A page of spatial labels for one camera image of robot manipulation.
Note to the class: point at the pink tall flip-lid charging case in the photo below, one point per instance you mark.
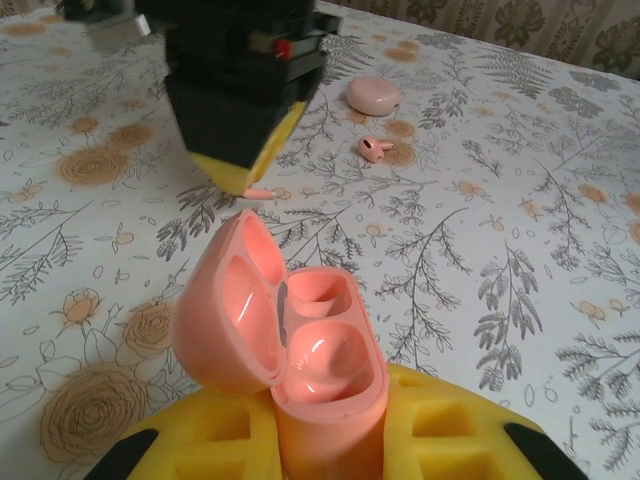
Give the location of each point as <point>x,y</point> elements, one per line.
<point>325,360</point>

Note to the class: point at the pink clamshell charging case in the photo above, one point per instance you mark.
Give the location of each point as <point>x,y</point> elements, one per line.
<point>372,95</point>

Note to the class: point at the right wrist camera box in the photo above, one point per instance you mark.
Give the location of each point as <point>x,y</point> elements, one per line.
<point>100,10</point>

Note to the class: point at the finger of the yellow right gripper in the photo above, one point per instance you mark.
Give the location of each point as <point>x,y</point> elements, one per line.
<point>225,120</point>
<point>292,117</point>

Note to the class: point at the pink stemmed earbud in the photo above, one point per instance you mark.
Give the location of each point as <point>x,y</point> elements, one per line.
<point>262,193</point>
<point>370,149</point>

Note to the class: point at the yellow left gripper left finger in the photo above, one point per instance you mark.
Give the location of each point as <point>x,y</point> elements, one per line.
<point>200,440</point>

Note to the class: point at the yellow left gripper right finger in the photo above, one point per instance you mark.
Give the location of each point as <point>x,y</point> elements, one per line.
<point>450,440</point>

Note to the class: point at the floral patterned tablecloth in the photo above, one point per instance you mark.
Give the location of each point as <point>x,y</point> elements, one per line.
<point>450,300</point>

